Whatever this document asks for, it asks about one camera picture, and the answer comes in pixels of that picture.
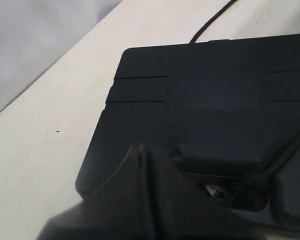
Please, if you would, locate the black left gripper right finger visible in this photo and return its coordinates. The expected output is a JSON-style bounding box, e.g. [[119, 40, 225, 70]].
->
[[139, 145, 300, 240]]

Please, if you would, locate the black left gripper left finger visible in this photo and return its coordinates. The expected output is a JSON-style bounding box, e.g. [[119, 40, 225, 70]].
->
[[38, 145, 147, 240]]

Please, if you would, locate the black braided rope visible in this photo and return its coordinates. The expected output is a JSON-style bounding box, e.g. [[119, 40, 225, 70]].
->
[[189, 0, 300, 210]]

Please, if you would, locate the black plastic carry case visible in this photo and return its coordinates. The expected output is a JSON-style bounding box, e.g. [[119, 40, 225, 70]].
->
[[74, 32, 300, 221]]

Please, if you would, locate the white backdrop curtain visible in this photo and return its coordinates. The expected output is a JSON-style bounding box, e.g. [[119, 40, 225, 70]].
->
[[0, 0, 131, 122]]

